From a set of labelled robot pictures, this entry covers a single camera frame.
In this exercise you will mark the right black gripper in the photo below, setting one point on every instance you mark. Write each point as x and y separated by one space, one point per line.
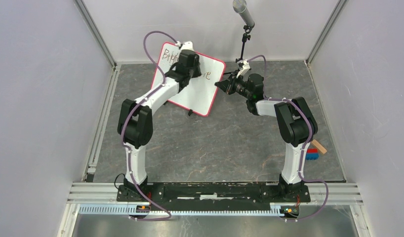
227 85

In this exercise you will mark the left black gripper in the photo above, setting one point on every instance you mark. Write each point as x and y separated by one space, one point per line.
198 72

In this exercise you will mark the pink framed whiteboard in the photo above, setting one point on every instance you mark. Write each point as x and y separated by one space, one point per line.
199 95

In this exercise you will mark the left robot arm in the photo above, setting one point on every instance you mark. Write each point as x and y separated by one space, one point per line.
136 118

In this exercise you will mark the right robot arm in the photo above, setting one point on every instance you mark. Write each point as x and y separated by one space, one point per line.
296 123

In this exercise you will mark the black microphone tripod stand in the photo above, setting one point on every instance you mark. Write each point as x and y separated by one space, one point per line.
245 37

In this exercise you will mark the grey microphone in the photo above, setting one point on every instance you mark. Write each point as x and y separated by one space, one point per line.
240 7

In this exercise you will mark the red toy brick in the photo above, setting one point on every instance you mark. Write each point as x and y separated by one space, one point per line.
312 151

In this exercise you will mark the wooden block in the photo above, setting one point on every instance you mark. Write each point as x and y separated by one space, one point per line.
320 148

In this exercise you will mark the blue toy brick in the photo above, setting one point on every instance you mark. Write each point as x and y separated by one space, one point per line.
312 156

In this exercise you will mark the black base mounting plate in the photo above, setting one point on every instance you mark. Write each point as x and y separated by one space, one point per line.
211 196

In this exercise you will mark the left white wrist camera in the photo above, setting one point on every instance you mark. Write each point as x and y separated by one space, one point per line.
187 45

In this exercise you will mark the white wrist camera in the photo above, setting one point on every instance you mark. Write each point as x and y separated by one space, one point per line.
187 45
244 67

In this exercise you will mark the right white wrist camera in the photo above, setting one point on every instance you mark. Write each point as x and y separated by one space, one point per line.
244 67

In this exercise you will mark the slotted cable duct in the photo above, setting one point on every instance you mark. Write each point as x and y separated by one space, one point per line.
143 210

